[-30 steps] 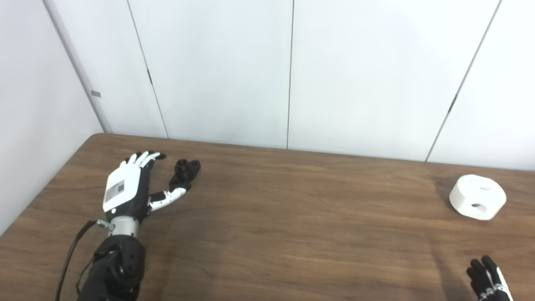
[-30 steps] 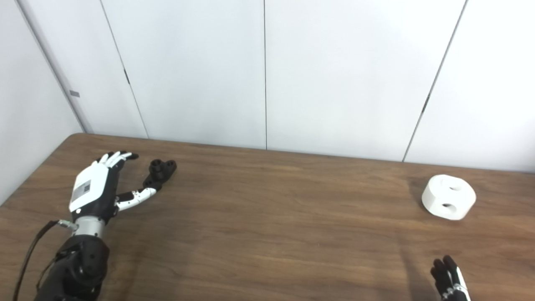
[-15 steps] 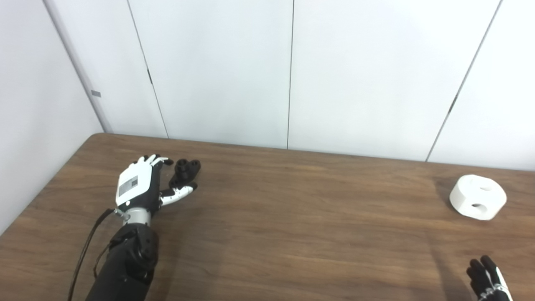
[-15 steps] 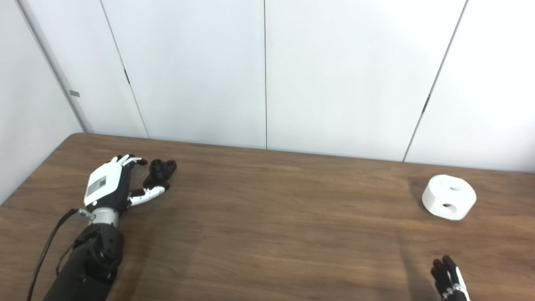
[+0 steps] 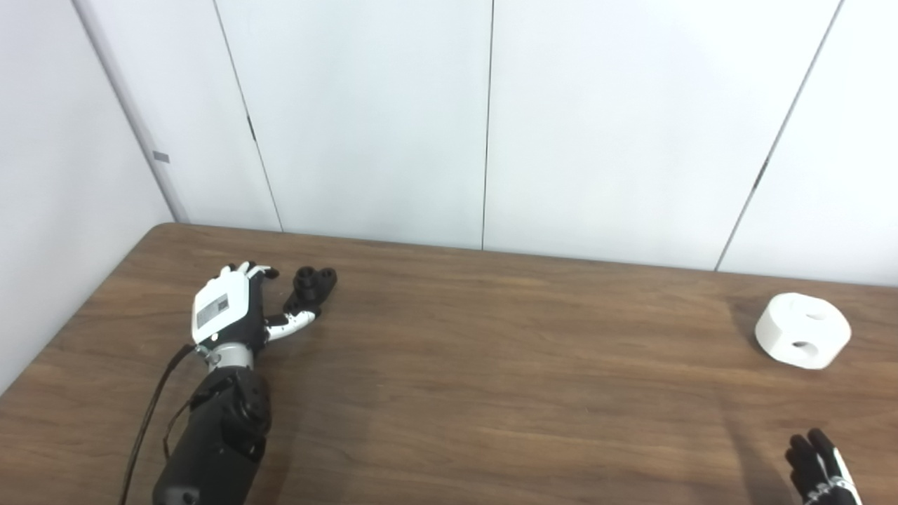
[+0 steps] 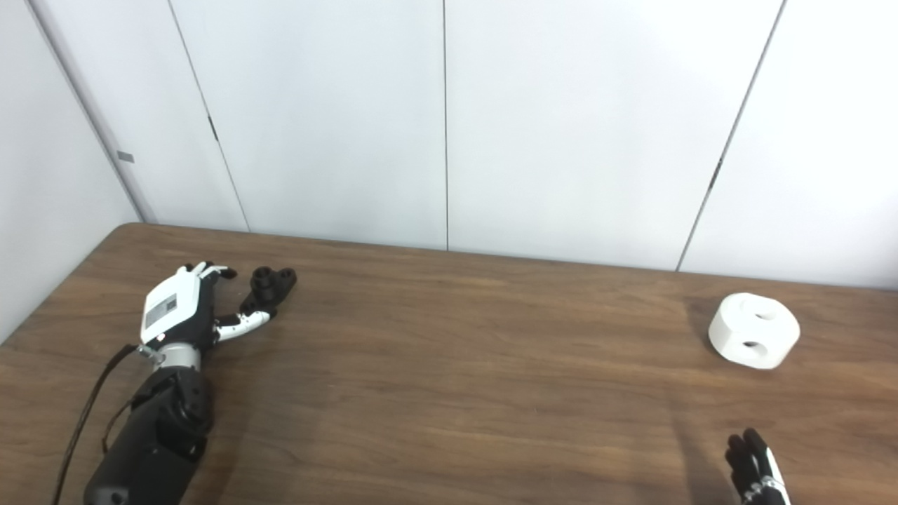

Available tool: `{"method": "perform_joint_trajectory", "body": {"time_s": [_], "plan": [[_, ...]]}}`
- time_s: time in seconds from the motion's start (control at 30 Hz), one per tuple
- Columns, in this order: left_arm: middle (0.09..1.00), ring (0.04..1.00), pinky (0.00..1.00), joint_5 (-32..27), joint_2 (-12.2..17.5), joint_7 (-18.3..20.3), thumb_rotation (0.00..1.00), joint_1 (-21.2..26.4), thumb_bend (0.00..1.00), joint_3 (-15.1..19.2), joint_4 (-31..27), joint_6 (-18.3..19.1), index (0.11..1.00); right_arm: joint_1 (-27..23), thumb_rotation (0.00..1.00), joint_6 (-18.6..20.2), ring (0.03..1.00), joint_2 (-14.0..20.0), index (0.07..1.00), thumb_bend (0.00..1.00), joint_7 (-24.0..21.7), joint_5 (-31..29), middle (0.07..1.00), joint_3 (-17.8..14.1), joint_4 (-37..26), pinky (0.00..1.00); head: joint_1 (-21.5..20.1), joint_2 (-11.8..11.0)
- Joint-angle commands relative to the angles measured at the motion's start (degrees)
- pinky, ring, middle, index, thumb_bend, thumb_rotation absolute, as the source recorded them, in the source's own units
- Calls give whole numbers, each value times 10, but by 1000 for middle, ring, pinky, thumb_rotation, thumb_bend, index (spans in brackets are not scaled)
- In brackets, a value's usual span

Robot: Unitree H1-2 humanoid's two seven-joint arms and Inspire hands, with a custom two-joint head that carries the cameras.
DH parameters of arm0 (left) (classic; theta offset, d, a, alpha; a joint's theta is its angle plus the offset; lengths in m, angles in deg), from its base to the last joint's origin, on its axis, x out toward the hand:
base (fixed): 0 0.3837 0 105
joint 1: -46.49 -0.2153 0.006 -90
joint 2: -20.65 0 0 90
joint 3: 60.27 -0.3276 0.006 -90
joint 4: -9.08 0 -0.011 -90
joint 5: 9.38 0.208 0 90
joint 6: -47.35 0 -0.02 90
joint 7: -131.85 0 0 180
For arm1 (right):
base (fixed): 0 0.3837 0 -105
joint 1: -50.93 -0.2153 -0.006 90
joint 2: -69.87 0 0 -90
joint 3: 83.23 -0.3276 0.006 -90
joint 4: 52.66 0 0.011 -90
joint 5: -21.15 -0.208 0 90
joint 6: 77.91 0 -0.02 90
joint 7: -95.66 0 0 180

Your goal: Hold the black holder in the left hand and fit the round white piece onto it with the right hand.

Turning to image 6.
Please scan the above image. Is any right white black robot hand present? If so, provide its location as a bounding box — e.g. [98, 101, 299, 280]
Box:
[725, 428, 792, 505]

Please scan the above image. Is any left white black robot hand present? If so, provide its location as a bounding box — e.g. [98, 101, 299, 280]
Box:
[140, 262, 274, 351]

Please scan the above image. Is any black flanged holder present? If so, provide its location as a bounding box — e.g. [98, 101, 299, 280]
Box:
[240, 267, 297, 316]

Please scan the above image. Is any round white piece with holes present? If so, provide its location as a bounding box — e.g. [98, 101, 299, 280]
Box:
[708, 292, 801, 370]

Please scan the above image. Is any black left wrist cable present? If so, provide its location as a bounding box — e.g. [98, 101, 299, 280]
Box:
[53, 344, 145, 505]

